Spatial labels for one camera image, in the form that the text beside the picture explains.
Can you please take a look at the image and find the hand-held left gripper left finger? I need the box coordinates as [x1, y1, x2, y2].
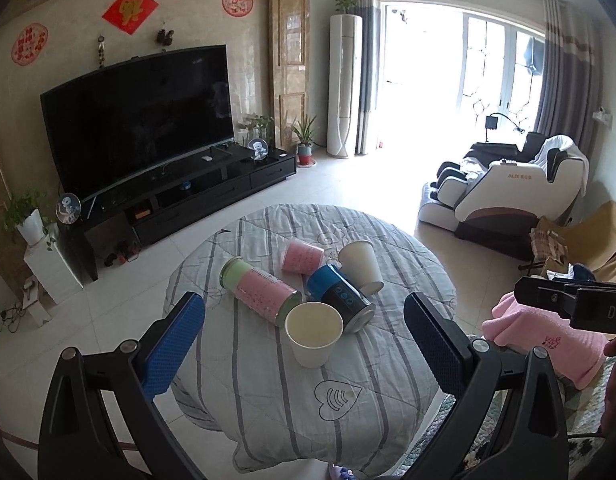
[38, 291, 209, 480]

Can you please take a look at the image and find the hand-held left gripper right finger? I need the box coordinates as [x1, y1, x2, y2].
[402, 291, 570, 480]

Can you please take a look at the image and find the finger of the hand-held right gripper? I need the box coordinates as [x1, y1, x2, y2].
[514, 274, 583, 319]

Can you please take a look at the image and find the white paper cup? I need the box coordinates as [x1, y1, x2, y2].
[337, 240, 385, 296]
[284, 302, 345, 370]

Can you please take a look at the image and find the pink paper cup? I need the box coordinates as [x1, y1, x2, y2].
[281, 241, 328, 277]

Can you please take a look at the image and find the pink towel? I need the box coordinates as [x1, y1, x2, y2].
[481, 292, 610, 392]

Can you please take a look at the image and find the plaid cloth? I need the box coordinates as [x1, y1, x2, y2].
[530, 226, 570, 264]

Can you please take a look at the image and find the brown sofa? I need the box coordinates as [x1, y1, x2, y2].
[533, 200, 616, 288]

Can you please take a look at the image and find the pair of shoes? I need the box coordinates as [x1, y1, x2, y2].
[103, 242, 140, 267]

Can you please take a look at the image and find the pink and green tin can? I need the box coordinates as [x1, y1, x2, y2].
[219, 256, 305, 329]

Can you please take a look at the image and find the blue and black tin can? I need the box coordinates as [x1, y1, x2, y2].
[306, 263, 376, 334]

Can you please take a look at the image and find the grey striped quilt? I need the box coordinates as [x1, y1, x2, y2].
[161, 203, 459, 477]

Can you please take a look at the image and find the white and black massage chair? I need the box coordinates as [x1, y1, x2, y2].
[417, 132, 590, 252]

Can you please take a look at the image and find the white low cabinet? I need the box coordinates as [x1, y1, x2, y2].
[23, 236, 85, 307]

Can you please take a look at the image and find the black television stand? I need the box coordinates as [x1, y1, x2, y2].
[57, 146, 298, 282]

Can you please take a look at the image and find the potted plant in white pot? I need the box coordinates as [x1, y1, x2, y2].
[2, 189, 58, 250]

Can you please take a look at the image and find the black flat television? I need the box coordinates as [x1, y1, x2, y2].
[40, 45, 237, 202]

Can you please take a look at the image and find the grey window curtain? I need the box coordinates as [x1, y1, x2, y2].
[347, 0, 382, 157]
[532, 0, 593, 153]

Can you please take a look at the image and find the green trailing house plant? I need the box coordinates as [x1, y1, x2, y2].
[237, 113, 276, 150]

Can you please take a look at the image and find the potted plant in red pot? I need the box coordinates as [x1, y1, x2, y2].
[291, 114, 320, 167]

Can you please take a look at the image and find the white standing air conditioner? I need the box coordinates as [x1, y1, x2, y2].
[326, 13, 363, 159]

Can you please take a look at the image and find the pinecone wall ornament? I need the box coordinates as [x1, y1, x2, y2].
[155, 19, 177, 52]

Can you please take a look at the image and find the red diamond wall decoration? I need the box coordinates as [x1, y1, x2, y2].
[101, 0, 159, 36]

